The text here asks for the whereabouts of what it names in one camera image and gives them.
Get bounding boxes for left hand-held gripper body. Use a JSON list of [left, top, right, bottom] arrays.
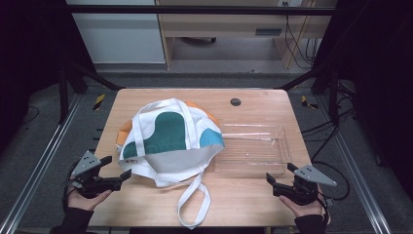
[[62, 149, 124, 200]]

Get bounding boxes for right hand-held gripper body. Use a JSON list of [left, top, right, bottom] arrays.
[[272, 164, 338, 207]]

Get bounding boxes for clear plastic tray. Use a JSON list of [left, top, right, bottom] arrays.
[[213, 123, 293, 176]]

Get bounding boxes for white tote bag colour patches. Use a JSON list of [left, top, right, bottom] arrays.
[[115, 97, 226, 230]]

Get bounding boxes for person's right hand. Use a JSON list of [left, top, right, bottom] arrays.
[[278, 186, 332, 226]]

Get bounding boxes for person's left hand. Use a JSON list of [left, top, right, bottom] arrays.
[[66, 185, 113, 213]]

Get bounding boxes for yellow black floor tape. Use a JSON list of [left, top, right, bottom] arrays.
[[300, 95, 319, 110], [93, 93, 107, 112]]

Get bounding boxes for white cabinet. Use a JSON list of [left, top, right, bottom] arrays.
[[65, 0, 167, 65]]

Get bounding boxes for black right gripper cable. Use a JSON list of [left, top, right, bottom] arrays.
[[311, 160, 352, 202]]

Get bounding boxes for black floor cables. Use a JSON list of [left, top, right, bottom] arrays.
[[301, 79, 359, 162]]

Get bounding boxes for aluminium floor rail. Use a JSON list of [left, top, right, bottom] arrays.
[[0, 94, 83, 234], [316, 95, 394, 234]]

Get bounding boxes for black metal frame strut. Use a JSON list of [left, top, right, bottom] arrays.
[[57, 60, 127, 125], [275, 63, 341, 127]]

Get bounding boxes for black hanging desk cables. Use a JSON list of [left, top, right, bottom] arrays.
[[282, 1, 321, 70]]

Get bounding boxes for black metal frame bar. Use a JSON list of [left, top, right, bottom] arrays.
[[68, 4, 337, 17]]

